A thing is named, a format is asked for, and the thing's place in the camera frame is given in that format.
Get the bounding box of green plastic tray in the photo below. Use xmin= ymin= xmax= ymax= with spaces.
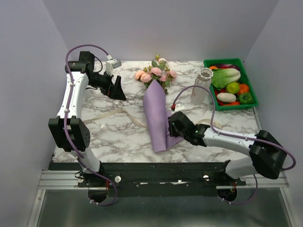
xmin=204 ymin=58 xmax=258 ymax=111

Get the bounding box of white bottle black cap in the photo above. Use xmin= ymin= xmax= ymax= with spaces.
xmin=83 ymin=90 xmax=92 ymax=100

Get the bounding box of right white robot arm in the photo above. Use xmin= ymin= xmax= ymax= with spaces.
xmin=168 ymin=112 xmax=286 ymax=185

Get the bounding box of beige ribbon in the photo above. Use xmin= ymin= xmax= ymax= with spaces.
xmin=84 ymin=108 xmax=223 ymax=129

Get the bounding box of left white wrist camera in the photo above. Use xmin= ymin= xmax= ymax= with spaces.
xmin=106 ymin=59 xmax=122 ymax=75

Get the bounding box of green toy bell pepper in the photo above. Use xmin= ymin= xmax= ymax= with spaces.
xmin=239 ymin=92 xmax=254 ymax=105

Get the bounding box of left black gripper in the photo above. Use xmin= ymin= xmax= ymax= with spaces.
xmin=88 ymin=70 xmax=126 ymax=101

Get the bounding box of orange toy carrot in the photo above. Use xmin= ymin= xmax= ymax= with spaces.
xmin=223 ymin=101 xmax=240 ymax=106

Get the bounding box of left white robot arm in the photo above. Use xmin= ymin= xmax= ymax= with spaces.
xmin=48 ymin=51 xmax=126 ymax=187

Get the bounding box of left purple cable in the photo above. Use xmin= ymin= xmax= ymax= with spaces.
xmin=65 ymin=44 xmax=119 ymax=206

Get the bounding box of purple wrapping paper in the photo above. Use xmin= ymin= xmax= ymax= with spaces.
xmin=143 ymin=80 xmax=183 ymax=153

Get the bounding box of white toy potato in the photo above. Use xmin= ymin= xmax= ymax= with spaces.
xmin=216 ymin=93 xmax=236 ymax=103

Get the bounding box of pink artificial flower bouquet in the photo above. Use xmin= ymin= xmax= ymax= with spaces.
xmin=134 ymin=54 xmax=177 ymax=95

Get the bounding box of purple toy onion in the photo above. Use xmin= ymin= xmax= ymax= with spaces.
xmin=213 ymin=63 xmax=240 ymax=71

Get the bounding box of white ribbed ceramic vase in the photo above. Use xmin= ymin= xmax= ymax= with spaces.
xmin=191 ymin=68 xmax=213 ymax=105

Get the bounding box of toy lettuce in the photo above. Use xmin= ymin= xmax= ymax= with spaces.
xmin=211 ymin=68 xmax=241 ymax=89

